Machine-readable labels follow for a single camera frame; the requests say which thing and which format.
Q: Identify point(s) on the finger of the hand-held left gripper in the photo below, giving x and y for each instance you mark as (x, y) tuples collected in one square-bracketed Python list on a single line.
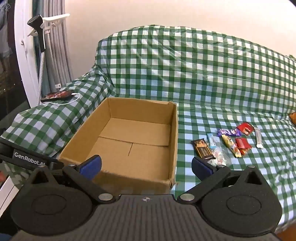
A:
[(54, 164)]

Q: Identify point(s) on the brown chocolate bar packet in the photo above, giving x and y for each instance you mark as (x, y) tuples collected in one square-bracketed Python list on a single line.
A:
[(202, 148)]

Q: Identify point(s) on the yellow snack packet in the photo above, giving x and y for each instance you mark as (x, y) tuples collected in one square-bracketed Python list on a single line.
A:
[(231, 144)]

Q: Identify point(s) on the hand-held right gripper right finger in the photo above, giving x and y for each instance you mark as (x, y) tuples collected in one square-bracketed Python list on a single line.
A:
[(201, 168)]

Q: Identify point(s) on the white wall hook rack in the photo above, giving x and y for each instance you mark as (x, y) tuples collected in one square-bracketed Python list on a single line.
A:
[(55, 19)]

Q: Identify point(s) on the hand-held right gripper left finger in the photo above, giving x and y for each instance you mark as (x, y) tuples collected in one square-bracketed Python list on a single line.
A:
[(92, 165)]

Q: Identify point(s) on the large red snack packet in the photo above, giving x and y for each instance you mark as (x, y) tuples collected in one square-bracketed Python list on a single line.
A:
[(245, 127)]

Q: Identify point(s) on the person's blue clothing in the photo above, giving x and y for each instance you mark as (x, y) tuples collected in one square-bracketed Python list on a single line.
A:
[(4, 238)]

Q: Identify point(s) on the white window frame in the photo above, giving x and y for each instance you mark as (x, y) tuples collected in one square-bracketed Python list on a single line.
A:
[(25, 58)]

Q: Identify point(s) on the small red snack packet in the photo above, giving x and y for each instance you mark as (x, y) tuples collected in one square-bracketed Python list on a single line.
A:
[(242, 143)]

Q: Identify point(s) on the white stick packet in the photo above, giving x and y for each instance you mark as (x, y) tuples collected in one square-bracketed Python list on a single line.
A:
[(259, 139)]

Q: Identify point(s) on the clear candy bag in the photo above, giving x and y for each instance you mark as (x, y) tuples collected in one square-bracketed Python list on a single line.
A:
[(219, 158)]

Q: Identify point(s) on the black handheld device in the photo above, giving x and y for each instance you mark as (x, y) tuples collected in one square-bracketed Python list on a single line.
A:
[(38, 25)]

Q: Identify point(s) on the light blue snack packet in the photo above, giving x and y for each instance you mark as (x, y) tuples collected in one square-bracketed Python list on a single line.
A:
[(211, 140)]

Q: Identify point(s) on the orange object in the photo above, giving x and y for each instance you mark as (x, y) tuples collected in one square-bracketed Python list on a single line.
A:
[(293, 118)]

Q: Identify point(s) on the green checkered cloth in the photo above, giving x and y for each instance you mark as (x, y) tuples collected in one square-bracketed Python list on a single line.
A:
[(185, 81)]

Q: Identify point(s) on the garment steamer on stand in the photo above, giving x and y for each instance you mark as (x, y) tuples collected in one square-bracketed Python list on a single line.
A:
[(57, 53)]

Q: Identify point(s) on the cardboard box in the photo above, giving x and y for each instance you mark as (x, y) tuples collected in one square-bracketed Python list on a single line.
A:
[(129, 148)]

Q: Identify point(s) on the purple snack packet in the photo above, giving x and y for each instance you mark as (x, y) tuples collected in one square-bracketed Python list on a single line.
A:
[(227, 132)]

